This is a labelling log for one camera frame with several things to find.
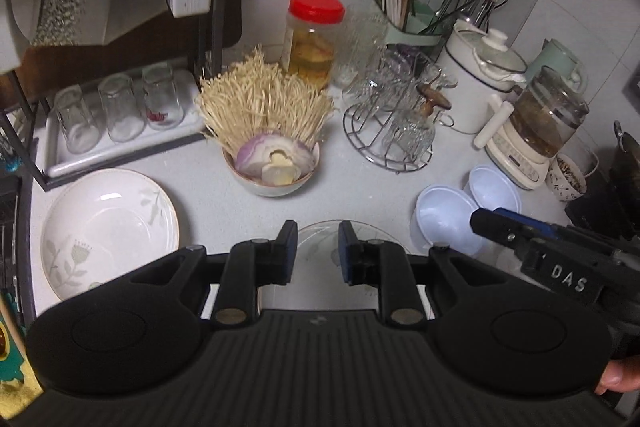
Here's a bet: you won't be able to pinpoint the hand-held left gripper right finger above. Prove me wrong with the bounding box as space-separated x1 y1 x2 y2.
338 219 508 327

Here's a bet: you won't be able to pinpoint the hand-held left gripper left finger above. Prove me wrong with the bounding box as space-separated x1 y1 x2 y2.
129 219 299 327

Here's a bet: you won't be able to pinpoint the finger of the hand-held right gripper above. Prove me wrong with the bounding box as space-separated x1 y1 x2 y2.
492 207 561 240
470 208 526 255

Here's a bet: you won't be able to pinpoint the pale blue plastic bowl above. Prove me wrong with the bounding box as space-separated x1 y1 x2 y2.
466 164 524 219
411 184 485 259

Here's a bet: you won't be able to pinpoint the person's right hand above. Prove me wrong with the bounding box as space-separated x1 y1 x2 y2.
595 354 640 395

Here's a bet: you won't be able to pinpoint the patterned ceramic cup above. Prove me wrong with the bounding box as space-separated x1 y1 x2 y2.
546 152 600 204

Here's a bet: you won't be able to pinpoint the black induction cooker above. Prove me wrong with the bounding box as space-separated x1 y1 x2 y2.
565 177 640 244

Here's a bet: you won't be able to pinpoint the white ceramic bowl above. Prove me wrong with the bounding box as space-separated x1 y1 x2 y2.
222 142 321 198

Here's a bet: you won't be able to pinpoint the pale yellow vegetable piece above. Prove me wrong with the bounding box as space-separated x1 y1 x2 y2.
262 149 302 186

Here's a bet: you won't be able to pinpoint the glass health kettle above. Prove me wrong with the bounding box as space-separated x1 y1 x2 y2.
485 67 591 191

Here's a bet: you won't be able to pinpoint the halved purple onion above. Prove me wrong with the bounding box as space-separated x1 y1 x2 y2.
236 131 316 182

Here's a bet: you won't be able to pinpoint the dark wok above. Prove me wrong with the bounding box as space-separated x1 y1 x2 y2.
606 121 640 208

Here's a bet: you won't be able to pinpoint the white electric pot with lid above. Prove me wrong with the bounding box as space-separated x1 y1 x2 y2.
436 19 529 151

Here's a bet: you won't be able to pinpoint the enoki mushroom bunch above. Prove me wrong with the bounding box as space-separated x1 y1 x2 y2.
195 47 336 162

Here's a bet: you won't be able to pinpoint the upturned clear glass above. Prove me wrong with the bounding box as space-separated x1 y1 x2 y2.
400 62 458 90
347 52 403 115

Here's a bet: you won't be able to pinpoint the red printed drinking glass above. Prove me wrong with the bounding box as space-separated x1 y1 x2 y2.
141 63 186 131

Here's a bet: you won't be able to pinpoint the white drip tray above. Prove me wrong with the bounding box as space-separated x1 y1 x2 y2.
42 68 207 178

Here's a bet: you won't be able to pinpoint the green utensil holder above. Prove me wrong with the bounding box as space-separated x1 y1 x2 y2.
371 0 446 64

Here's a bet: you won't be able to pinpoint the black cooking chopsticks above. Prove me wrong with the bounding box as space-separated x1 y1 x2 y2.
417 4 481 36

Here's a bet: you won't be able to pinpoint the red lidded plastic jar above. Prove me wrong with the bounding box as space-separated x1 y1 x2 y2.
281 0 346 90

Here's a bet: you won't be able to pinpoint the tall textured glass tumbler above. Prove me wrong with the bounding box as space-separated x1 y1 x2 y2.
332 4 390 88

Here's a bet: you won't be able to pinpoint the clear drinking glass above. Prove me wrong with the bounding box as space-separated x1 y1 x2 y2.
53 85 102 154
97 74 147 144

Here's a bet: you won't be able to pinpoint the black metal dish rack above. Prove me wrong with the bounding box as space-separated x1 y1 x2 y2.
0 0 242 194

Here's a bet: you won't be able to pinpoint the colourful printed packet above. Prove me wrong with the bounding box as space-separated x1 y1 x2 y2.
0 292 45 423

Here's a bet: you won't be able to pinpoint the round wire glass rack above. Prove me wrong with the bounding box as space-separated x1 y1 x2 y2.
342 99 436 172

